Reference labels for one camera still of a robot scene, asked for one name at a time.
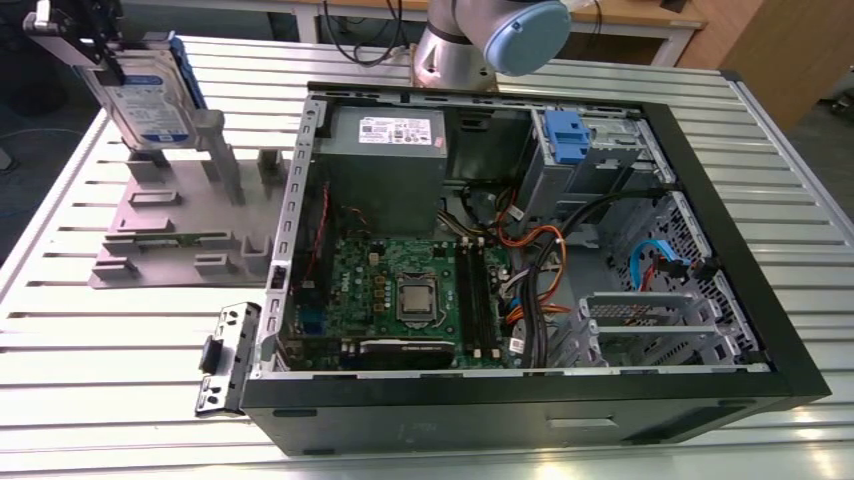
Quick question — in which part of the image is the metal optical drive cage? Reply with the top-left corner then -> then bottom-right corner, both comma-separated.
517,107 -> 673,221

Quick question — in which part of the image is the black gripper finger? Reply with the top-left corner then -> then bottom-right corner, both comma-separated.
98,47 -> 130,90

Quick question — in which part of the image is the black RAM slot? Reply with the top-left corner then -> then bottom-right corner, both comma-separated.
455,237 -> 483,359
474,237 -> 503,359

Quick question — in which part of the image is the blue wire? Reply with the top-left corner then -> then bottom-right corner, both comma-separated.
626,238 -> 689,291

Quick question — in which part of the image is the grey parts rack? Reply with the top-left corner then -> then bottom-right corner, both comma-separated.
86,109 -> 295,291

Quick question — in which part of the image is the thin coloured wire bundle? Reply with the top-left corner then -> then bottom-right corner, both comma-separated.
337,205 -> 374,237

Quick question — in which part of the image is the orange yellow wire bundle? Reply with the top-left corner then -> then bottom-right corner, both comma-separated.
499,224 -> 573,326

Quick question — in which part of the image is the blue plastic drive latch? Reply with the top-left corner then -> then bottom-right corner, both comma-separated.
543,110 -> 593,166

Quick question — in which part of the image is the black graphics card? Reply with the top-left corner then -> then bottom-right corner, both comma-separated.
339,337 -> 462,371

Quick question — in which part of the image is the green RAM stick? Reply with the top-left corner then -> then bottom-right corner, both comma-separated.
132,234 -> 202,247

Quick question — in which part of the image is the grey power supply unit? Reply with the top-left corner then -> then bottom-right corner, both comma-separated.
313,107 -> 449,239

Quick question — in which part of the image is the thin red wire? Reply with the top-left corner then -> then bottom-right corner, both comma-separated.
299,182 -> 333,289

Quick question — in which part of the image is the silver CPU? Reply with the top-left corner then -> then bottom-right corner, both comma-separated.
402,285 -> 439,315

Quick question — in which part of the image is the black cable bundle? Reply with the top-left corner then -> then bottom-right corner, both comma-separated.
519,189 -> 669,369

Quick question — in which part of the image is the green motherboard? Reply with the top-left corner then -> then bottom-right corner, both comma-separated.
286,237 -> 529,371

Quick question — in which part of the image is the wooden cabinet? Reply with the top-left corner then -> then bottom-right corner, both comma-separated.
677,0 -> 854,134

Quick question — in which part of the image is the hard disk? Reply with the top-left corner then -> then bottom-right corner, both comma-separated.
83,30 -> 208,151

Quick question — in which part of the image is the metal slot retention bracket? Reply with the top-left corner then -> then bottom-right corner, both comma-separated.
194,301 -> 263,419

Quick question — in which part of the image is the CPU socket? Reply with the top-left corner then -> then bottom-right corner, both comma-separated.
393,271 -> 447,330

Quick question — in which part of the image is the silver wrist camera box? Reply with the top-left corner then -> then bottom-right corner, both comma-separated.
22,9 -> 92,69

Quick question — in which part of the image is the black open PC case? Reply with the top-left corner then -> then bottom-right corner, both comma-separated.
239,79 -> 836,457

